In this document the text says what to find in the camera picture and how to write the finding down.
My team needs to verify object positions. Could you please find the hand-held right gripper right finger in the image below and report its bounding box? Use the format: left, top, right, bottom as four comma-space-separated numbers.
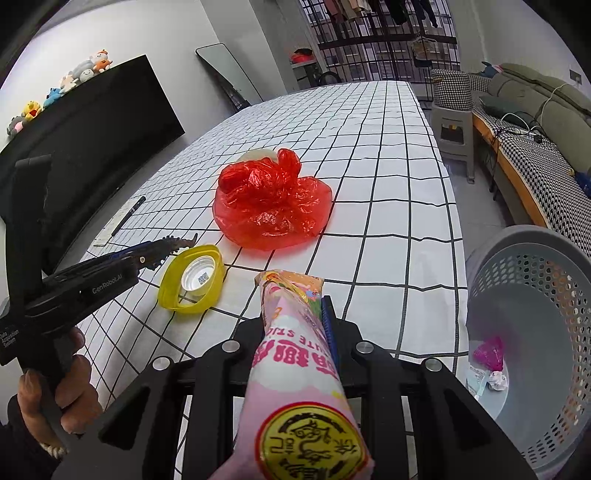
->
321, 295, 539, 480

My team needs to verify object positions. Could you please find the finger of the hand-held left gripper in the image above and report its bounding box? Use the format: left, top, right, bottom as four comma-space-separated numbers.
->
69, 240, 160, 273
134, 251, 163, 272

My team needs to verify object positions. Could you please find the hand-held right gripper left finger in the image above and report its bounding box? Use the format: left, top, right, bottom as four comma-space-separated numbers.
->
51, 318, 264, 480

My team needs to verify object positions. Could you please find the black spiky hair clip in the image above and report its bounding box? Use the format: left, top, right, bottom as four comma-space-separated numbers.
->
148, 233, 199, 271

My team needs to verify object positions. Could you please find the yellow plastic lid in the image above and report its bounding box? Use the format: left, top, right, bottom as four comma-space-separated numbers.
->
157, 244, 227, 315

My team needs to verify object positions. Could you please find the pink snack packet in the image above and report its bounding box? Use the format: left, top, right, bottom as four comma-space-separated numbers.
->
210, 270, 372, 480

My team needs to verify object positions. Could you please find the white round cap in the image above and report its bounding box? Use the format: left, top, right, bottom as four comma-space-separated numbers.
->
181, 261, 218, 294

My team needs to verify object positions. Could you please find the red plastic bag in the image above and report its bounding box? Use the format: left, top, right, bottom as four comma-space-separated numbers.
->
215, 148, 334, 252

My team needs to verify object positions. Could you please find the beige round sponge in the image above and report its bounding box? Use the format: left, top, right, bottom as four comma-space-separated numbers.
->
238, 148, 280, 163

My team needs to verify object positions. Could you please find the white blue wrapper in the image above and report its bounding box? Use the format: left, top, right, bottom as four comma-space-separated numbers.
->
466, 364, 492, 398

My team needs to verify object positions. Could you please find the pink plastic mesh cone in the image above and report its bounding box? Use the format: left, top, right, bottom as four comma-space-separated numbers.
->
472, 336, 506, 372

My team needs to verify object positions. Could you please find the grey perforated basket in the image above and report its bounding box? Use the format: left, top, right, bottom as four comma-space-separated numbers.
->
465, 224, 591, 478

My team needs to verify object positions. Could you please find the person's left forearm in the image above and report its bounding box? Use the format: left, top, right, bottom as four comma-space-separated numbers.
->
0, 411, 70, 480

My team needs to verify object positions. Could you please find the person's left hand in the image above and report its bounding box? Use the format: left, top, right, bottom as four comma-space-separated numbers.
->
8, 329, 103, 457

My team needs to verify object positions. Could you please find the black pen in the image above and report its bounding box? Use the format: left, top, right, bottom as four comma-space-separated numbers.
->
111, 196, 147, 236

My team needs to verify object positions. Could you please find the black television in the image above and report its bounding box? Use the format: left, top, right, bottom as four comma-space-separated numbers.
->
0, 54, 186, 278

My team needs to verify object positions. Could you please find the row of plush toys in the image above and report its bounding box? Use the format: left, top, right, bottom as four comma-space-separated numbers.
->
6, 48, 114, 137

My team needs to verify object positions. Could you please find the leaning mirror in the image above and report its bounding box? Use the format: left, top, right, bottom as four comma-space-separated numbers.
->
195, 42, 265, 114

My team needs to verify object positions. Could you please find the grey plastic stool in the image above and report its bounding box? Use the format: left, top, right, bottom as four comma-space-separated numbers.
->
431, 104, 476, 185

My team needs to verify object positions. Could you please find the grey cabinet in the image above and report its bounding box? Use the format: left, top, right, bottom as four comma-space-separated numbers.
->
292, 62, 321, 90

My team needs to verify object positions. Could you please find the houndstooth pouf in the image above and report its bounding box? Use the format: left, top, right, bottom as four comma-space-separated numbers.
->
431, 69, 474, 112

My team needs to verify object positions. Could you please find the dark window grille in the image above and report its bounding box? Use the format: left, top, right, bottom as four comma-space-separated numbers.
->
300, 0, 462, 84

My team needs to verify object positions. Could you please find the dark cushion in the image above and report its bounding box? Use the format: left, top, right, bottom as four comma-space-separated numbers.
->
480, 96, 520, 117

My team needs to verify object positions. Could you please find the beige garment on hanger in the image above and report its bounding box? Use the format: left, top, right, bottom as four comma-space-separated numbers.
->
411, 37, 439, 68

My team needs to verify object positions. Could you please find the olive green sofa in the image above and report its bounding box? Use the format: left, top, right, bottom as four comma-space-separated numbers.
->
471, 62, 591, 232

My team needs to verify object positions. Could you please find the white cable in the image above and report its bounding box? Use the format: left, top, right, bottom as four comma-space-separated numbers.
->
501, 83, 573, 134

